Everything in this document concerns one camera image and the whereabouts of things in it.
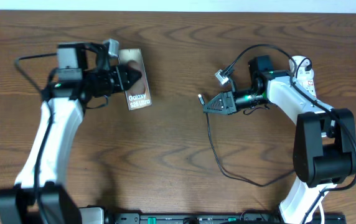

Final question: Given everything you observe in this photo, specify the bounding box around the black USB charger cable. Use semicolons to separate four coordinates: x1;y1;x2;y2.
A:
197;56;313;188

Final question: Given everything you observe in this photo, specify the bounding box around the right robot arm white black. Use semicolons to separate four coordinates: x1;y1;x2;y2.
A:
200;55;356;223

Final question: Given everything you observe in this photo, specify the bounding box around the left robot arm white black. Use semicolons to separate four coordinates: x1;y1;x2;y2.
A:
0;39;142;223

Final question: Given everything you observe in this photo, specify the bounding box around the white power strip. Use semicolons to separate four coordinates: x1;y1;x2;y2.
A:
289;55;316;98

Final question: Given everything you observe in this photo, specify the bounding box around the black right camera cable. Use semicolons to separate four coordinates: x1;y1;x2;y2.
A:
226;43;356;224

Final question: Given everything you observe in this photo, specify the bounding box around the black camera cable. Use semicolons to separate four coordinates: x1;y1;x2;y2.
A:
226;43;356;224
14;52;59;218

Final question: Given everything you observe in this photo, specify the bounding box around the black left camera cable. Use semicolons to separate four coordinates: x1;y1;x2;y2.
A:
14;52;59;218

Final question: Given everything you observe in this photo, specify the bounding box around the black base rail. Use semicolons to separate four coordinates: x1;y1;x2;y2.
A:
81;212;347;224

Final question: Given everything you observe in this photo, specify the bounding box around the white power strip cord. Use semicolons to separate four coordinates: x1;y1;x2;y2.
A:
317;202;326;224

